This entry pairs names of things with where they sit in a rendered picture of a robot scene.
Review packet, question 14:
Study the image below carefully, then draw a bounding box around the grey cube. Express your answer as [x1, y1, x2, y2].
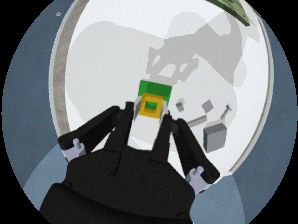
[203, 123, 227, 154]

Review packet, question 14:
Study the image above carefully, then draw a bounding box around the yellow square nut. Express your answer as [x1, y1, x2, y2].
[139, 93, 163, 119]

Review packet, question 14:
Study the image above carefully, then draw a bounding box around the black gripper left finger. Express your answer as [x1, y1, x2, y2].
[58, 95, 142, 178]

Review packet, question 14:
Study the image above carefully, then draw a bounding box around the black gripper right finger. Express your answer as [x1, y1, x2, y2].
[141, 100, 220, 195]

